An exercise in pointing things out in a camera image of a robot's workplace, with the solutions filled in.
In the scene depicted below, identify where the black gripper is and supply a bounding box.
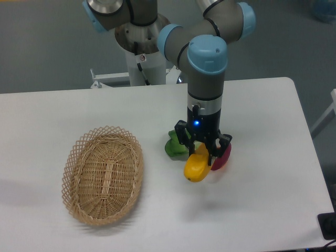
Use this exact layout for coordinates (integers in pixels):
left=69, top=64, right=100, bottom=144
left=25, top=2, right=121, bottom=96
left=174, top=108, right=233, bottom=165

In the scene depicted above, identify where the yellow mango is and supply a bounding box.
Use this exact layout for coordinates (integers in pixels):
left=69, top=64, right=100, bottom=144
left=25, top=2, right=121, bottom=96
left=184, top=143, right=211, bottom=183

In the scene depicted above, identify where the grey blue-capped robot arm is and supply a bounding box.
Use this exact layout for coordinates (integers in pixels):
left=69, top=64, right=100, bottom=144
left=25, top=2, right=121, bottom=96
left=82, top=1, right=256, bottom=165

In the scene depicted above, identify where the green toy vegetable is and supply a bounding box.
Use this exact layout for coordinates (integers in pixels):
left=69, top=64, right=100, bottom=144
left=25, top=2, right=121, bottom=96
left=165, top=130, right=190, bottom=159

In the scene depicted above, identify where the red toy fruit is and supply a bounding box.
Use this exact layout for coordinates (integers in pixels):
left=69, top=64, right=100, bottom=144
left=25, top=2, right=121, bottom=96
left=211, top=143, right=232, bottom=171

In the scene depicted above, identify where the oval wicker basket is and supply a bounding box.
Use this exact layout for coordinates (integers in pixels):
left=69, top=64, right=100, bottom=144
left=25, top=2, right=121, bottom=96
left=61, top=126, right=144, bottom=226

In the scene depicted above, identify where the black device at table edge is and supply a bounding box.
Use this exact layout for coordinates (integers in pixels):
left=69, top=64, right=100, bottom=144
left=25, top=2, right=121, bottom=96
left=317, top=212, right=335, bottom=240

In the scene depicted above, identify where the blue object top right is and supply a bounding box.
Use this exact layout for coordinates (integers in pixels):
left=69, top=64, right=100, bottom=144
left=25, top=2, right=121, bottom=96
left=310, top=0, right=335, bottom=25

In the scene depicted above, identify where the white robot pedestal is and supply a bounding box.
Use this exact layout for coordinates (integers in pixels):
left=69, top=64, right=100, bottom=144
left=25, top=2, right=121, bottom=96
left=90, top=13, right=182, bottom=89

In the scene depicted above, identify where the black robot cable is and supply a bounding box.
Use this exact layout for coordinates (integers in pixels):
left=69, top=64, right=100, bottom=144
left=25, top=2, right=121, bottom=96
left=133, top=41, right=151, bottom=86

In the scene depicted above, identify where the white frame at right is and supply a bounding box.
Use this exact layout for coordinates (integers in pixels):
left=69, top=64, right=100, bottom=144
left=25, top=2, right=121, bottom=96
left=310, top=89, right=335, bottom=139

